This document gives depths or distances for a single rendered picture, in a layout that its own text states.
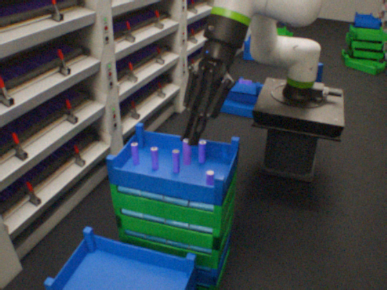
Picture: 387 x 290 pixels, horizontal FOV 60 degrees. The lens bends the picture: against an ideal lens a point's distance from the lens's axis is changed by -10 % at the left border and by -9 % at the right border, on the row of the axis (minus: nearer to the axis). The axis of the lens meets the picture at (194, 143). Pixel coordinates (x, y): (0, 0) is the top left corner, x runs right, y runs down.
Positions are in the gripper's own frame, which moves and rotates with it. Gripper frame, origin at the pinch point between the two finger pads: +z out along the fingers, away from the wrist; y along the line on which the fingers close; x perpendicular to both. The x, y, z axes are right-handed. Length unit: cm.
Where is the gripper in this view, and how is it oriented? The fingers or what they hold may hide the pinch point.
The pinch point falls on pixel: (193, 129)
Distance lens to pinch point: 84.8
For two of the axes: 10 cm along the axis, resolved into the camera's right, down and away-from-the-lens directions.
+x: -6.6, -0.4, -7.5
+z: -3.1, 9.3, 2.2
